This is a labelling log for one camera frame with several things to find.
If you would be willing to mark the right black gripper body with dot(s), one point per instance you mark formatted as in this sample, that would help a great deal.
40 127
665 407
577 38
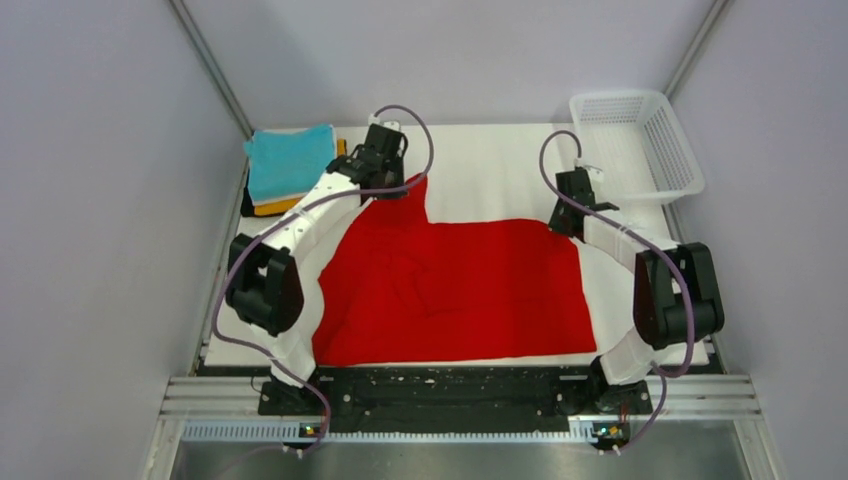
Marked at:
556 221

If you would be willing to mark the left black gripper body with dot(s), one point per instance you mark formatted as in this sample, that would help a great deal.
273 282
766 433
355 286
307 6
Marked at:
394 170

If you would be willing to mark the red t shirt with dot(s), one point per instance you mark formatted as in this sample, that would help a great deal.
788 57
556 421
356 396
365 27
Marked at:
402 289

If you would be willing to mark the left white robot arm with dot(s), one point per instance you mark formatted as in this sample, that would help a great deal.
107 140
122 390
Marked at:
272 277

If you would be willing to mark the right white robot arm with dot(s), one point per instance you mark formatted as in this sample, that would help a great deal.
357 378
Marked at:
676 299

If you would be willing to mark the white plastic basket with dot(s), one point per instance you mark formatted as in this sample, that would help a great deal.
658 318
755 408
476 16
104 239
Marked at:
637 139

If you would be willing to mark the folded teal t shirt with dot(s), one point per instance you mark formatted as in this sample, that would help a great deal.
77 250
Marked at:
283 165

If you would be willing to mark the folded yellow t shirt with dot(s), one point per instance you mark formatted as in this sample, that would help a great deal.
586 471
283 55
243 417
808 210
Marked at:
279 207

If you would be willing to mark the folded black t shirt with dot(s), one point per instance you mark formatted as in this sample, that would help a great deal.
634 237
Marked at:
247 208

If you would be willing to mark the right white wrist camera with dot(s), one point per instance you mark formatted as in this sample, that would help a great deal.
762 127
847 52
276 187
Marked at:
595 173

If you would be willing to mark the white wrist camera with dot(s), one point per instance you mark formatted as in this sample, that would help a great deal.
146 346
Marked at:
389 124
595 173

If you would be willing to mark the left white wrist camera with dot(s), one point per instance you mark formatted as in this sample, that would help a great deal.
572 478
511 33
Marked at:
389 124

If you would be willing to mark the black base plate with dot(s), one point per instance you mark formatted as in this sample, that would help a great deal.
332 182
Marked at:
447 400

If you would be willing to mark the aluminium frame rail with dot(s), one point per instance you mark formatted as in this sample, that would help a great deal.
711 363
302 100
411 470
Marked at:
697 397

